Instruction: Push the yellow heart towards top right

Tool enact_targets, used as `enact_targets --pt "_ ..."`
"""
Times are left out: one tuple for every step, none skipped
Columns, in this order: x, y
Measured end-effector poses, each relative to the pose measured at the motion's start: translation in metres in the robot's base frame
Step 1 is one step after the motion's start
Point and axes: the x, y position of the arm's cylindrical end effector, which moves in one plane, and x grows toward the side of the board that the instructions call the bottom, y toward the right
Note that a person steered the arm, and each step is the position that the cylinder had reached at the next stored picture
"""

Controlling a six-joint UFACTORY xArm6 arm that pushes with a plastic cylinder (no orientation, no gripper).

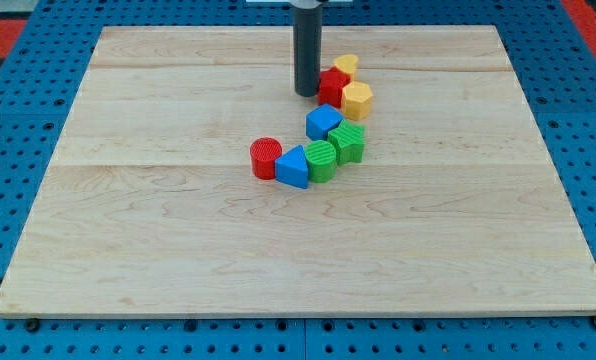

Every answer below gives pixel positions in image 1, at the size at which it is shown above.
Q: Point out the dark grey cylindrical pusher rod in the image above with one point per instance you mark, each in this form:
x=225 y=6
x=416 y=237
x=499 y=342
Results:
x=307 y=33

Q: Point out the yellow heart block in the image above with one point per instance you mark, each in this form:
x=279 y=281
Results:
x=347 y=64

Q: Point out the red star block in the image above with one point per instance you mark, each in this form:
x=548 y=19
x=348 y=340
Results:
x=332 y=82

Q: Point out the yellow hexagon block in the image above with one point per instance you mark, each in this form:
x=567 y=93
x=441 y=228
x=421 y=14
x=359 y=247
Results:
x=356 y=102

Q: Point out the blue cube block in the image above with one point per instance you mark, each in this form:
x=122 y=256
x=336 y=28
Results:
x=321 y=120

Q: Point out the green star block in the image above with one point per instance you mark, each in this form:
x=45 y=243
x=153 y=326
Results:
x=348 y=140

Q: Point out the green cylinder block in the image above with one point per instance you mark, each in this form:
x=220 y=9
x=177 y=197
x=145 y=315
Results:
x=321 y=161

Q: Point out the red cylinder block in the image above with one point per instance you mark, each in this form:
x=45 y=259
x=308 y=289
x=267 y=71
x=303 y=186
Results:
x=263 y=154

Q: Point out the blue triangle block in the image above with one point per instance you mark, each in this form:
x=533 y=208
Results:
x=291 y=168

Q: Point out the wooden board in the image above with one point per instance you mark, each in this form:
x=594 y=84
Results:
x=149 y=209

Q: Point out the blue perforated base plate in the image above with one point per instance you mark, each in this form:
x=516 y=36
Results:
x=38 y=82

